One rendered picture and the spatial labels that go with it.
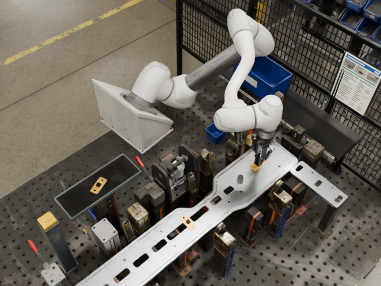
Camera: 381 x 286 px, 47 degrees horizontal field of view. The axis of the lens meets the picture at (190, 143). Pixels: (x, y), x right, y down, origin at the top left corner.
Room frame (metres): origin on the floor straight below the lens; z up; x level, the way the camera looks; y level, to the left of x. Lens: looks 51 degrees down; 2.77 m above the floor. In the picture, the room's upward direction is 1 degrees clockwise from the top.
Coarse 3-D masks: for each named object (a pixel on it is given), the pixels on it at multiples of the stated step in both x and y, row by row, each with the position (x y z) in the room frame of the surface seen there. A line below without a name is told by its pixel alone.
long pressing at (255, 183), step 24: (240, 168) 1.27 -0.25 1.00; (264, 168) 1.28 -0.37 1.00; (288, 168) 1.28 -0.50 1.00; (216, 192) 1.13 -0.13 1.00; (240, 192) 1.13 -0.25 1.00; (168, 216) 0.99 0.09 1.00; (216, 216) 1.00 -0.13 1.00; (144, 240) 0.87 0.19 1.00; (168, 240) 0.87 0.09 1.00; (192, 240) 0.87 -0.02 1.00; (120, 264) 0.75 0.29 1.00; (144, 264) 0.76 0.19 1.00; (168, 264) 0.76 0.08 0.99
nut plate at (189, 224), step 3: (183, 216) 0.99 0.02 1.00; (186, 216) 0.99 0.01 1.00; (180, 219) 0.98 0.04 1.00; (183, 219) 0.98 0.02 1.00; (186, 219) 0.98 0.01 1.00; (189, 219) 0.98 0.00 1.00; (183, 222) 0.96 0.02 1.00; (186, 222) 0.96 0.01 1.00; (189, 222) 0.96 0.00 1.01; (192, 222) 0.96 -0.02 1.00; (186, 225) 0.94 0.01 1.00; (189, 225) 0.94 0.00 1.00; (192, 225) 0.95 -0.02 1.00; (195, 225) 0.95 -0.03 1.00; (189, 228) 0.93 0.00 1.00; (192, 228) 0.93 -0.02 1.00
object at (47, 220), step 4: (48, 212) 0.91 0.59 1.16; (44, 216) 0.89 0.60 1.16; (48, 216) 0.89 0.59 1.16; (52, 216) 0.89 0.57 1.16; (40, 220) 0.87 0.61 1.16; (44, 220) 0.87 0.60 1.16; (48, 220) 0.87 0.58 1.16; (52, 220) 0.87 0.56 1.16; (56, 220) 0.87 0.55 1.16; (40, 224) 0.85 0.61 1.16; (44, 224) 0.85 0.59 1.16; (48, 224) 0.85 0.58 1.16; (52, 224) 0.85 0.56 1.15; (44, 228) 0.83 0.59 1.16
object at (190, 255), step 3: (180, 225) 0.97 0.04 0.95; (183, 225) 0.96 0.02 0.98; (180, 228) 0.98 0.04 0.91; (183, 228) 0.96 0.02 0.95; (180, 231) 0.98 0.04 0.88; (189, 249) 0.95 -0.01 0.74; (192, 249) 0.97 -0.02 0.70; (189, 252) 0.95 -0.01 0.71; (192, 252) 0.95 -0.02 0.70; (195, 252) 0.95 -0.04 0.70; (189, 255) 0.94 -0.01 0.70; (192, 255) 0.94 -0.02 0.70; (195, 255) 0.94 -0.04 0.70; (189, 258) 0.92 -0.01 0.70; (192, 258) 0.92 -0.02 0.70
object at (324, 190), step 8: (304, 168) 1.28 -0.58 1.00; (296, 176) 1.23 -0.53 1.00; (304, 176) 1.23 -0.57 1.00; (312, 176) 1.23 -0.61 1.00; (320, 176) 1.23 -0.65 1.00; (304, 184) 1.19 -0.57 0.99; (312, 184) 1.18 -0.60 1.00; (320, 184) 1.19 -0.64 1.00; (328, 184) 1.19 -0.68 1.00; (320, 192) 1.14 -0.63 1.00; (328, 192) 1.14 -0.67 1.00; (336, 192) 1.14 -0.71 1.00; (328, 200) 1.10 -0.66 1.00; (344, 200) 1.10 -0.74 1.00
